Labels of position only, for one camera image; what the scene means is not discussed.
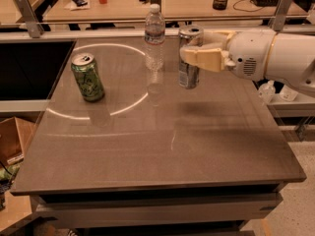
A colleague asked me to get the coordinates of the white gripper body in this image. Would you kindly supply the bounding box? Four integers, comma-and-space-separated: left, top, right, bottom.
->
224, 29, 276, 81

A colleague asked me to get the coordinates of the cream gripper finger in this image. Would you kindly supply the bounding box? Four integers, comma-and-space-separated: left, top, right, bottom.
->
180, 46, 236, 73
200, 30, 236, 50

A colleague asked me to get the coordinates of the silver blue redbull can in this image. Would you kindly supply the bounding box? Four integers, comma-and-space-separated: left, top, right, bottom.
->
178, 25, 204, 89

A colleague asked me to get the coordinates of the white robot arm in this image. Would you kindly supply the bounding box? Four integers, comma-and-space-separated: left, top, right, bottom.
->
180, 29, 315, 96

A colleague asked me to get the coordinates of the green soda can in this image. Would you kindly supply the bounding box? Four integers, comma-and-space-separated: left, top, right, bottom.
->
71, 52, 104, 102

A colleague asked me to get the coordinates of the black mesh cup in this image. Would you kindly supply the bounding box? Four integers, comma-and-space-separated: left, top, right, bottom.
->
213, 0, 228, 10

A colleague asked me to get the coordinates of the small clear sanitizer bottle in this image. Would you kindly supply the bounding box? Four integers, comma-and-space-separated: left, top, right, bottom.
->
258, 80, 276, 104

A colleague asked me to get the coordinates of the clear plastic water bottle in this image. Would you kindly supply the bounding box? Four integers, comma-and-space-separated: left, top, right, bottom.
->
145, 4, 165, 71

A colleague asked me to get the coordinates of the cardboard box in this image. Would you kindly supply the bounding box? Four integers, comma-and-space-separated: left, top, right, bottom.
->
0, 117, 35, 166

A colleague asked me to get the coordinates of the right metal bracket post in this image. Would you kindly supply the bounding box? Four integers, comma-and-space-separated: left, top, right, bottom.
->
269, 0, 293, 31

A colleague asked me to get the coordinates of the black cable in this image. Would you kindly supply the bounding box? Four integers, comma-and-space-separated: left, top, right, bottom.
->
232, 0, 262, 13

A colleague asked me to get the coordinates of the left metal bracket post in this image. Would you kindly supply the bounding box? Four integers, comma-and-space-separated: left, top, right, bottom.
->
14, 0, 43, 38

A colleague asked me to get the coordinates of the horizontal metal rail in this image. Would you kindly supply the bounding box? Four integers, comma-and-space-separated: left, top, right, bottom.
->
0, 25, 315, 42

